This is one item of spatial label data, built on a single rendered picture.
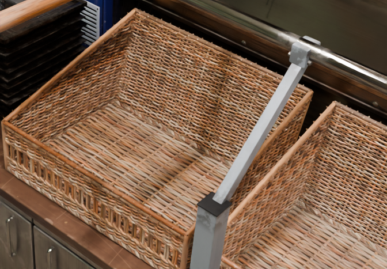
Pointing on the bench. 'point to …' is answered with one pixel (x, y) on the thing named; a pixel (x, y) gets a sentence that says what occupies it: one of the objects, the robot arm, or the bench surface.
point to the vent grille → (94, 13)
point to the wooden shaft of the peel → (49, 1)
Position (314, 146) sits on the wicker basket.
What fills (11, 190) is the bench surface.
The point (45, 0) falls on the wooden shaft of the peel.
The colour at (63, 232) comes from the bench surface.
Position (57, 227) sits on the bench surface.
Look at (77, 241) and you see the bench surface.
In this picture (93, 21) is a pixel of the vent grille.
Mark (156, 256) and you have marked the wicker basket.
